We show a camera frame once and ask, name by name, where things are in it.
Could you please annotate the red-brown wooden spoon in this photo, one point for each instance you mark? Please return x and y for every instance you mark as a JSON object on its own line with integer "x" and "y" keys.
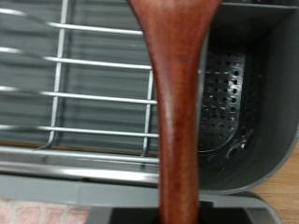
{"x": 177, "y": 109}

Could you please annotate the pink checkered towel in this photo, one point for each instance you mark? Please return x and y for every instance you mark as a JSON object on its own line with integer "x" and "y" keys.
{"x": 37, "y": 213}

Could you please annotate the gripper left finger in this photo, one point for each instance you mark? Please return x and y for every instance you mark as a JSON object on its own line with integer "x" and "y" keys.
{"x": 137, "y": 217}

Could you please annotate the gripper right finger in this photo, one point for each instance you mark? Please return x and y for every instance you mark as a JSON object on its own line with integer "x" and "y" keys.
{"x": 224, "y": 214}

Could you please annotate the grey plastic crate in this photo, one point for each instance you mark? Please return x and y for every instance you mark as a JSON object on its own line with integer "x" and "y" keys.
{"x": 93, "y": 194}

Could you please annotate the dark grey cutlery holder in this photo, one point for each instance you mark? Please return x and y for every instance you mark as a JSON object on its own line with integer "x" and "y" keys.
{"x": 274, "y": 109}

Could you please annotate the metal dish drying rack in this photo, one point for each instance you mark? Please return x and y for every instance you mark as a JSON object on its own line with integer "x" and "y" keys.
{"x": 99, "y": 81}

